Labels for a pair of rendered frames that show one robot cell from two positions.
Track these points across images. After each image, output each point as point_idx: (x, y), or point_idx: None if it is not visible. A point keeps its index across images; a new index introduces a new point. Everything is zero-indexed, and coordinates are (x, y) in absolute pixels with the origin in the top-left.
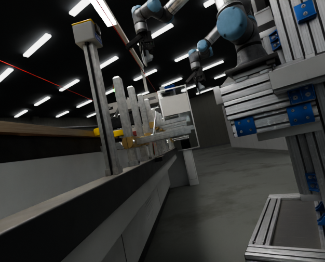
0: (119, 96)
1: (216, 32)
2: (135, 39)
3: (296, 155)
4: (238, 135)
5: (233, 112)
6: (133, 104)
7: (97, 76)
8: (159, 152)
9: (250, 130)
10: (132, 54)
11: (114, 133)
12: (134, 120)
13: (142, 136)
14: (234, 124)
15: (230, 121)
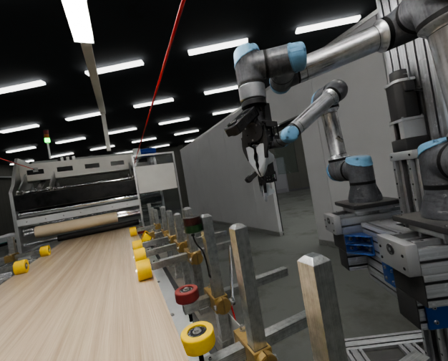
0: (331, 326)
1: (310, 119)
2: (249, 117)
3: None
4: (431, 327)
5: (439, 295)
6: (248, 270)
7: None
8: (208, 308)
9: None
10: (149, 114)
11: (196, 349)
12: (250, 311)
13: (268, 349)
14: (425, 309)
15: (416, 301)
